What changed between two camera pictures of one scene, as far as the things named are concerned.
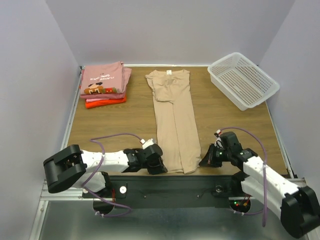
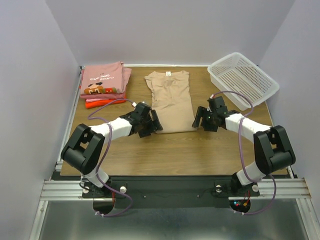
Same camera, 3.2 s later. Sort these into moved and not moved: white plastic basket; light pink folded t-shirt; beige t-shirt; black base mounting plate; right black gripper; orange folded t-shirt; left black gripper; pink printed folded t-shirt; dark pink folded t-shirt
Moved: beige t-shirt; left black gripper; right black gripper
Not moved: orange folded t-shirt; pink printed folded t-shirt; white plastic basket; light pink folded t-shirt; black base mounting plate; dark pink folded t-shirt
